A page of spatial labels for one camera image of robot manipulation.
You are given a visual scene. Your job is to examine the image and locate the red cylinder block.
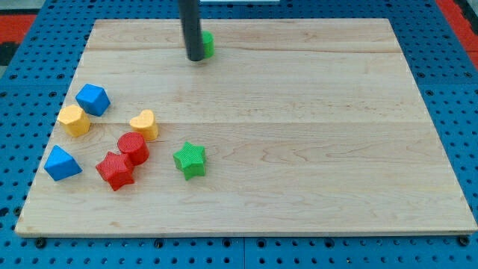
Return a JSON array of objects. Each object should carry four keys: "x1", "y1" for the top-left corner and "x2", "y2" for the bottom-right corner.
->
[{"x1": 117, "y1": 132, "x2": 149, "y2": 166}]

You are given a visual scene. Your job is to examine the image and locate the blue triangle block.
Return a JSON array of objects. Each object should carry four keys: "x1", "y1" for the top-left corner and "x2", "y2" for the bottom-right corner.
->
[{"x1": 43, "y1": 145, "x2": 82, "y2": 181}]

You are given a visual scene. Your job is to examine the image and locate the blue cube block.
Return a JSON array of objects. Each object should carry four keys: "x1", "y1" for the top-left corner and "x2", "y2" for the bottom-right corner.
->
[{"x1": 75, "y1": 84, "x2": 111, "y2": 117}]

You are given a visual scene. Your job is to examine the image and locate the yellow heart block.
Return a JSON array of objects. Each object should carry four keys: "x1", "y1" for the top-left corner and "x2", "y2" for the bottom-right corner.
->
[{"x1": 129, "y1": 109, "x2": 159, "y2": 141}]

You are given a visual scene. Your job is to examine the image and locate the green star block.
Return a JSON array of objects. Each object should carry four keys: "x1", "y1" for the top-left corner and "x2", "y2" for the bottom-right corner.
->
[{"x1": 173, "y1": 141, "x2": 207, "y2": 181}]

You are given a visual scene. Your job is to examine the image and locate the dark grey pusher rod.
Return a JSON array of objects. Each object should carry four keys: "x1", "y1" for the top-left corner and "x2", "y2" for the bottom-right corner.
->
[{"x1": 178, "y1": 0, "x2": 205, "y2": 61}]

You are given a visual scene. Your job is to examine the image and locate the green cylinder block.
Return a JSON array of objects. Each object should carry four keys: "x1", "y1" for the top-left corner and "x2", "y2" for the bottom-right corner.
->
[{"x1": 202, "y1": 31, "x2": 215, "y2": 58}]

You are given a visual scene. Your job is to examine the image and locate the yellow hexagon block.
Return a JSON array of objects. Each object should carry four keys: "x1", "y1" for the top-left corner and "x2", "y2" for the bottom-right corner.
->
[{"x1": 58, "y1": 105, "x2": 90, "y2": 137}]

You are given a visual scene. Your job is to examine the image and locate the red star block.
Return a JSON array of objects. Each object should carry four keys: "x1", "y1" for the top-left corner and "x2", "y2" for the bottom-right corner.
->
[{"x1": 96, "y1": 152, "x2": 135, "y2": 191}]

